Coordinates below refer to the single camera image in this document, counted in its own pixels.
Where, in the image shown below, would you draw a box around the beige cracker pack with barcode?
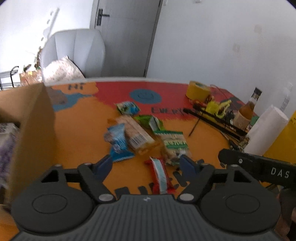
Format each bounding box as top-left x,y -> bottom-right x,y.
107,115 -> 159,155

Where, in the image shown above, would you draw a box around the purple snack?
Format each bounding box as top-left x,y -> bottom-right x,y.
1,135 -> 16,189

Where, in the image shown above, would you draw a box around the large orange juice bottle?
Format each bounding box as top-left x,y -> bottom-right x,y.
264,113 -> 296,164

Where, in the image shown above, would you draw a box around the green white snack bag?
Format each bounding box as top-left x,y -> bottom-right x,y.
154,130 -> 191,166

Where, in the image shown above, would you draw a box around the red white snack bar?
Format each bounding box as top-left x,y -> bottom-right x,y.
144,157 -> 176,195

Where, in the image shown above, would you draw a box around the hand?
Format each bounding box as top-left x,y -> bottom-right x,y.
274,189 -> 295,240

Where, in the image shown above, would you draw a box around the white paper towel roll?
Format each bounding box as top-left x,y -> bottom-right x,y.
244,105 -> 289,156

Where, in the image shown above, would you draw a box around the brown sauce bottle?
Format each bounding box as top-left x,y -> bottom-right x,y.
233,87 -> 262,131

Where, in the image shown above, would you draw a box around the black clothes hanger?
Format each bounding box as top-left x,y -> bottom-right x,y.
183,108 -> 247,140

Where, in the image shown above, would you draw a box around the green leaf snack packet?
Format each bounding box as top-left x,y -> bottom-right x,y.
134,115 -> 165,132

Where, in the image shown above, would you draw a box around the small green blue snack packet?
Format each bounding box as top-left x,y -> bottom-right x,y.
116,101 -> 140,115

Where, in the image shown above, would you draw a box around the yellow tape roll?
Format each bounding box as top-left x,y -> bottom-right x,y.
186,81 -> 211,102

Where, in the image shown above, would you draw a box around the clear spray bottle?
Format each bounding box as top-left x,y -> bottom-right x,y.
280,82 -> 293,112

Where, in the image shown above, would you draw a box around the brown cardboard box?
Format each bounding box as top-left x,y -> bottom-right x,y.
1,83 -> 57,206

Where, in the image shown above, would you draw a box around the white wrapped cake pack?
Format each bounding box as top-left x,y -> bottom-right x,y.
0,123 -> 20,138

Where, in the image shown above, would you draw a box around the white dotted pillow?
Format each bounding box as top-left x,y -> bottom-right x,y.
42,56 -> 85,83

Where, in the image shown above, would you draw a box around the brown paper bags pile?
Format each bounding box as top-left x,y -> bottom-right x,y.
19,64 -> 43,86

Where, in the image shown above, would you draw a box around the grey armchair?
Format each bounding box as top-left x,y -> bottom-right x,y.
40,29 -> 105,78

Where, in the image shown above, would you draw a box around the black shoe rack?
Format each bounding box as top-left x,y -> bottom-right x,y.
0,66 -> 21,91

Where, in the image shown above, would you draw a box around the grey door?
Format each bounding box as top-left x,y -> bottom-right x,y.
90,0 -> 163,77

